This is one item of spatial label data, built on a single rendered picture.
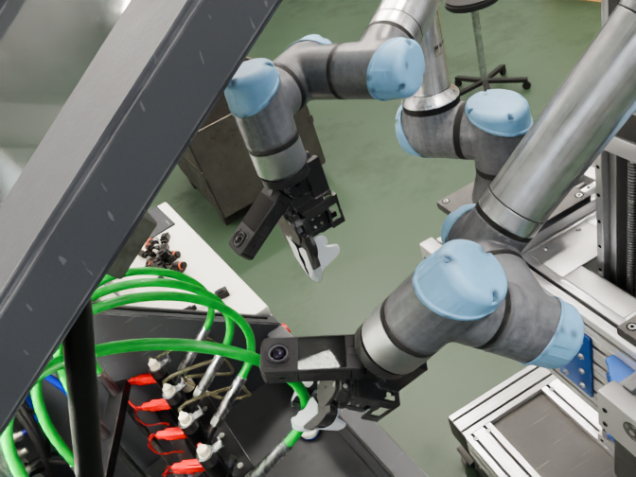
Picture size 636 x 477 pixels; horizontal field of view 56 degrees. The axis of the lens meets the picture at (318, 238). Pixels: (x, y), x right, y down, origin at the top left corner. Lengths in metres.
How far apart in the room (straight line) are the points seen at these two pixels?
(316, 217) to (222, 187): 2.49
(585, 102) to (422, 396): 1.76
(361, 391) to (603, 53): 0.43
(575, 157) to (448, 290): 0.21
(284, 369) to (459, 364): 1.74
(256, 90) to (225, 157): 2.54
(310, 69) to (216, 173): 2.52
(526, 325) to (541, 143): 0.19
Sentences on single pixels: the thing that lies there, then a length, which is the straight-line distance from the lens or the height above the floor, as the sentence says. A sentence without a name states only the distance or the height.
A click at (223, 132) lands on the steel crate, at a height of 0.57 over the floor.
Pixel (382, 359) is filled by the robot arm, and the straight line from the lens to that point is 0.62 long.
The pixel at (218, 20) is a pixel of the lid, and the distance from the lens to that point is 0.31.
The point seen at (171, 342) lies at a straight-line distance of 0.69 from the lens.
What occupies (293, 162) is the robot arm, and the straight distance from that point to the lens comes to 0.82.
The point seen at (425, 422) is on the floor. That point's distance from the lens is 2.23.
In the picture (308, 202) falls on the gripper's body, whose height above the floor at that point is 1.35.
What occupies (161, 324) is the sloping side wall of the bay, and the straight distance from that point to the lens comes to 1.18.
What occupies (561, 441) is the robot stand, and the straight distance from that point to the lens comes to 1.90.
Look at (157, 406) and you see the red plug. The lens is 1.11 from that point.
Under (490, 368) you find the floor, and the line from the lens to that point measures 2.33.
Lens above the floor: 1.81
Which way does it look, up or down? 35 degrees down
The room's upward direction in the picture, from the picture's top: 21 degrees counter-clockwise
